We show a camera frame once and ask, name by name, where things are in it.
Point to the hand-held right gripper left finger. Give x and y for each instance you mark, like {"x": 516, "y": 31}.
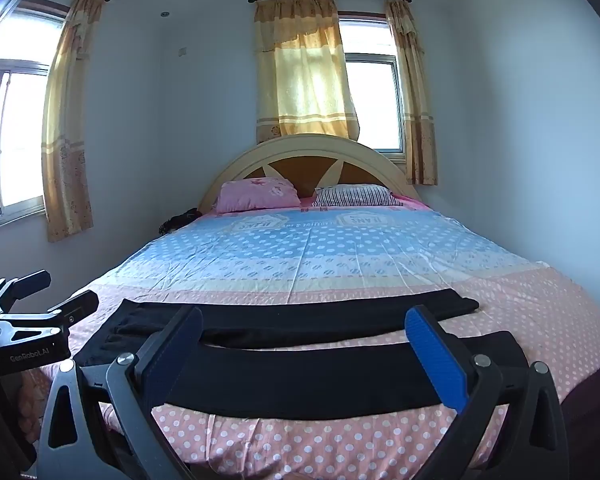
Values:
{"x": 170, "y": 347}

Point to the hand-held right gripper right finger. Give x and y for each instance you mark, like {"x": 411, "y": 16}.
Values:
{"x": 437, "y": 355}

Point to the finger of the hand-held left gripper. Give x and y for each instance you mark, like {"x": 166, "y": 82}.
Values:
{"x": 22, "y": 285}
{"x": 72, "y": 307}

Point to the black pants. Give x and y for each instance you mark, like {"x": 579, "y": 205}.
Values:
{"x": 305, "y": 375}

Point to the dark bundle beside bed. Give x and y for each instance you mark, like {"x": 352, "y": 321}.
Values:
{"x": 180, "y": 221}

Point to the polka dot bed sheet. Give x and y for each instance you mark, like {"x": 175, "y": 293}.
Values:
{"x": 330, "y": 260}

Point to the window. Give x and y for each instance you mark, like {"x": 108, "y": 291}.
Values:
{"x": 15, "y": 135}
{"x": 375, "y": 100}

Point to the yellow curtain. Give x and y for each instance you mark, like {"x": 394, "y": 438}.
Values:
{"x": 67, "y": 135}
{"x": 417, "y": 110}
{"x": 305, "y": 80}

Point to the pink pillow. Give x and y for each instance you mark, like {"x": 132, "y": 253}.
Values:
{"x": 257, "y": 195}

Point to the striped pillow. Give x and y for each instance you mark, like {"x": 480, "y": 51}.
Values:
{"x": 355, "y": 195}

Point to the arched wooden headboard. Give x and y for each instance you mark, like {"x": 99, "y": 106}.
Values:
{"x": 300, "y": 165}

